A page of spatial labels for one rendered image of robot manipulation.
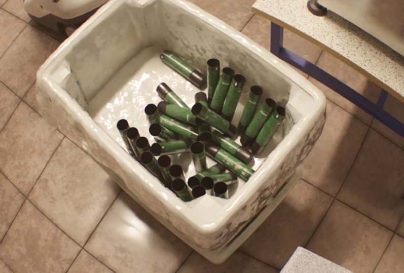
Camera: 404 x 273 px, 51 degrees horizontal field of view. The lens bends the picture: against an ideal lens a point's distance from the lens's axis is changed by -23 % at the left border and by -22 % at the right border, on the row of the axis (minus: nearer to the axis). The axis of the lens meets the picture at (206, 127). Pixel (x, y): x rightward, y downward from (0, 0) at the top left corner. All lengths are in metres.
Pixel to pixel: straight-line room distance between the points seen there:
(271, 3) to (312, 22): 0.11
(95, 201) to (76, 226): 0.13
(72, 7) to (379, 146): 1.34
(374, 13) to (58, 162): 1.35
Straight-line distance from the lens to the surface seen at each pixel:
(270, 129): 1.24
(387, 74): 1.14
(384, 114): 1.46
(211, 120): 1.25
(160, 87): 1.38
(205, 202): 1.05
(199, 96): 1.35
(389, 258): 1.79
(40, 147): 1.98
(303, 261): 0.94
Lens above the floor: 1.67
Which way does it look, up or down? 64 degrees down
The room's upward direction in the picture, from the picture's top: 8 degrees counter-clockwise
